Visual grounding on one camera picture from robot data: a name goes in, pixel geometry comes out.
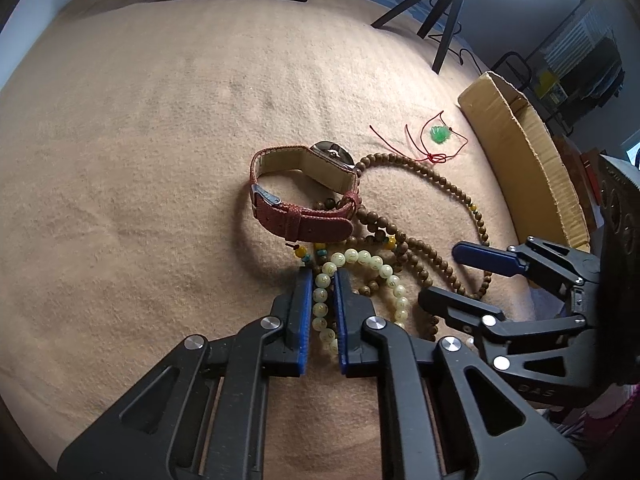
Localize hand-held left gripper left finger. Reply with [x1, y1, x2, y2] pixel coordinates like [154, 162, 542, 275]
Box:
[56, 266, 313, 480]

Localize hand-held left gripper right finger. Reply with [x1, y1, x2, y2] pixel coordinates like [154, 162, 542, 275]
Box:
[333, 269, 587, 480]

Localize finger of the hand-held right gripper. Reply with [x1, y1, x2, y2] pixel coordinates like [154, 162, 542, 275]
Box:
[418, 286, 609, 407]
[451, 236, 602, 307]

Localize cream bead bracelet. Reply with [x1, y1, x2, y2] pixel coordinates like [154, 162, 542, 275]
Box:
[311, 249, 412, 356]

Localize light brown bead string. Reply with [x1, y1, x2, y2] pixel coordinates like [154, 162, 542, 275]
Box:
[351, 206, 402, 255]

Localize red strap wristwatch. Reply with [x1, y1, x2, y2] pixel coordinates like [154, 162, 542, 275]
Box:
[249, 141, 362, 242]

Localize cardboard box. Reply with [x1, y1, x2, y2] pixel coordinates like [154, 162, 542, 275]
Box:
[457, 71, 591, 253]

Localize dark brown bead necklace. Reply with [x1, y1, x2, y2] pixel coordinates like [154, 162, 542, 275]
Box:
[312, 152, 493, 343]

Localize green pendant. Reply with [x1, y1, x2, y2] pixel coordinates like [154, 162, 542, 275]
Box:
[369, 110, 468, 165]

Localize pink patterned cloth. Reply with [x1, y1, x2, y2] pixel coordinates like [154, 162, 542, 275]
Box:
[542, 387, 640, 443]

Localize yellow box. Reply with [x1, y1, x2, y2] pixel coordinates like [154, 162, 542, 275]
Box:
[537, 70, 566, 103]

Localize dark hanging clothes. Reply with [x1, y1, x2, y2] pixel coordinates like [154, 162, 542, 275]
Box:
[570, 30, 626, 111]

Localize black clothes rack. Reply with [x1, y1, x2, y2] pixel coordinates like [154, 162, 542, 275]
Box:
[492, 0, 626, 136]

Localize striped towel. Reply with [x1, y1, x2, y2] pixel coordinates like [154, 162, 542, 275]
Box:
[545, 10, 601, 71]

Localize black tripod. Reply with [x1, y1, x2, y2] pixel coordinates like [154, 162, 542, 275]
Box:
[370, 0, 476, 75]

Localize black power cable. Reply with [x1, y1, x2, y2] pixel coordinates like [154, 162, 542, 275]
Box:
[430, 30, 488, 73]

